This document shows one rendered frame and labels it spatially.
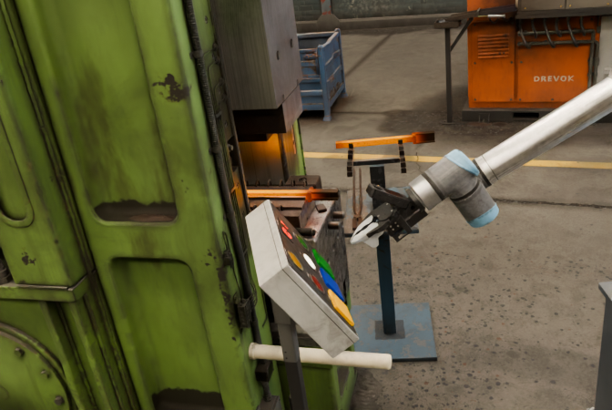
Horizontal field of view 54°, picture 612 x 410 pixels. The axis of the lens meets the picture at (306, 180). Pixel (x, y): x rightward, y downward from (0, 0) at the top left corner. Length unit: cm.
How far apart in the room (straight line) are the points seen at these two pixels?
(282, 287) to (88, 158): 77
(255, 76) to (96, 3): 46
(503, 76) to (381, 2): 458
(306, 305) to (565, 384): 163
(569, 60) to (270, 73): 386
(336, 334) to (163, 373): 93
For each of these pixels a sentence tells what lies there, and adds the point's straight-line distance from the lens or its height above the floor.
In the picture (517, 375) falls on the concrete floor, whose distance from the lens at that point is 279.
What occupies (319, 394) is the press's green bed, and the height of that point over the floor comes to 23.
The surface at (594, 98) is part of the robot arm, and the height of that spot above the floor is 133.
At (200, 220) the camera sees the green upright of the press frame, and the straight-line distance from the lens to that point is 169.
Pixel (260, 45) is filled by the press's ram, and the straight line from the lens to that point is 172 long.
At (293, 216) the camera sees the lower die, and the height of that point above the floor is 98.
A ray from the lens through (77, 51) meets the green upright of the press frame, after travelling 175.
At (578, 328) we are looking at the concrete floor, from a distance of 307.
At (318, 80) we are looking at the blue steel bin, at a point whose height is 39.
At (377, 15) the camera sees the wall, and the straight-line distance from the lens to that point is 972.
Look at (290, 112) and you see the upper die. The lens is 189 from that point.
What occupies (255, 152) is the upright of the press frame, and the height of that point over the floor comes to 106.
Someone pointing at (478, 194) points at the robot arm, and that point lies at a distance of 163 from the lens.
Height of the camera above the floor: 189
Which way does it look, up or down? 25 degrees down
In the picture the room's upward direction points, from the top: 8 degrees counter-clockwise
